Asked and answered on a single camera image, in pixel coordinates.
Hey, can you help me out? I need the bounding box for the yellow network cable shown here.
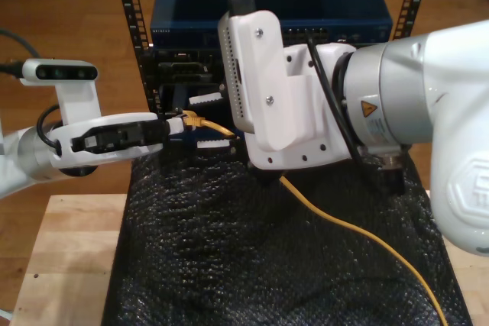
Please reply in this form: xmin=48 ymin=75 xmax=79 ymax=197
xmin=179 ymin=109 xmax=450 ymax=326

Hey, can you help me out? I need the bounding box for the black rack server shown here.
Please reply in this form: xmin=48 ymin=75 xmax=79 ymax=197
xmin=139 ymin=46 xmax=230 ymax=86

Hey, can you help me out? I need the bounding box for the black bubble mat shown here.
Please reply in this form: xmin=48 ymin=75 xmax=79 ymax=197
xmin=99 ymin=142 xmax=474 ymax=326

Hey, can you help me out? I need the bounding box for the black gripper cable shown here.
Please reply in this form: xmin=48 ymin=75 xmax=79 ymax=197
xmin=305 ymin=34 xmax=406 ymax=196
xmin=36 ymin=106 xmax=64 ymax=151

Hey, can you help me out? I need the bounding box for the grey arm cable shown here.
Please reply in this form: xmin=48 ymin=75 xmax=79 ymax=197
xmin=0 ymin=29 xmax=41 ymax=75

